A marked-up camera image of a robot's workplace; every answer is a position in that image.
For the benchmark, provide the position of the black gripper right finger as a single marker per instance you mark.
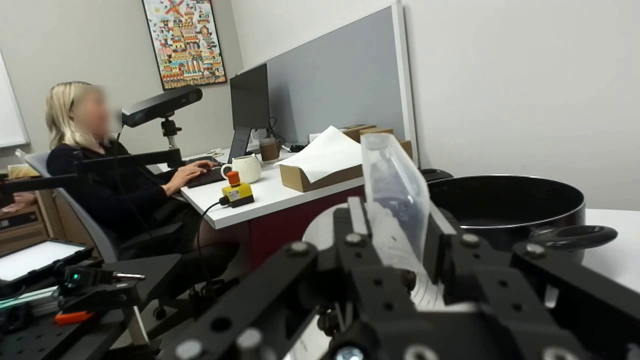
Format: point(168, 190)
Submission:
point(533, 286)

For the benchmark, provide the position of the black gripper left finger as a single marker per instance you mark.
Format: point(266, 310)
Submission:
point(266, 286)

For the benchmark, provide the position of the black cooking pot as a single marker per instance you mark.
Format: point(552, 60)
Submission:
point(506, 202)

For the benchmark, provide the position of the white office desk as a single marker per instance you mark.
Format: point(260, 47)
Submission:
point(273, 194)

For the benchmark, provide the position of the yellow emergency stop button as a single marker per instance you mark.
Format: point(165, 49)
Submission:
point(239, 192)

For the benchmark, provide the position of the shallow cardboard tray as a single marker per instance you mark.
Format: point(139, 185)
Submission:
point(313, 180)

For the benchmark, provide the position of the white mug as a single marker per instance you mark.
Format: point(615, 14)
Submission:
point(246, 169)

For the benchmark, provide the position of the black keyboard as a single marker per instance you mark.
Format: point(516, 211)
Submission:
point(210, 177)

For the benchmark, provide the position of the brown paper cup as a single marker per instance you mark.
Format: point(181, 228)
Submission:
point(270, 148)

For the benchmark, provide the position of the white paper sheet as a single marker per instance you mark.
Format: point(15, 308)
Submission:
point(327, 153)

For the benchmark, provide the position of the seated blonde person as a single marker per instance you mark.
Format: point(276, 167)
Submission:
point(112, 192)

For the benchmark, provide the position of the black device with green light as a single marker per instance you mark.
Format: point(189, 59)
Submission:
point(86, 276)

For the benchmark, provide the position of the black computer monitor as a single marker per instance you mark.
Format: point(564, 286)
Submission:
point(251, 101)

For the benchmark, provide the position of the brown cardboard box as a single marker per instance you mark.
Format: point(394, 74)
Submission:
point(373, 132)

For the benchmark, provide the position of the grey office chair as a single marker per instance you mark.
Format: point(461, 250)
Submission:
point(81, 220)

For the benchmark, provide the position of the grey desk partition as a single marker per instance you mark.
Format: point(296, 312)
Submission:
point(333, 81)

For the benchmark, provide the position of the wooden drawer cabinet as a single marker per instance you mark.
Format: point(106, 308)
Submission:
point(26, 227)

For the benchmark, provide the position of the colourful framed poster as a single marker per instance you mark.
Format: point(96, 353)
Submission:
point(185, 41)

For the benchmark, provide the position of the white whiteboard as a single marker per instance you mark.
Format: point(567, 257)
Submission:
point(10, 107)

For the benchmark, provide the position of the black stereo camera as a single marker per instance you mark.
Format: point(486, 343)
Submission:
point(160, 104)

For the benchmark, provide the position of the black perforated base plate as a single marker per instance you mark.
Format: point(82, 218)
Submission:
point(40, 341)

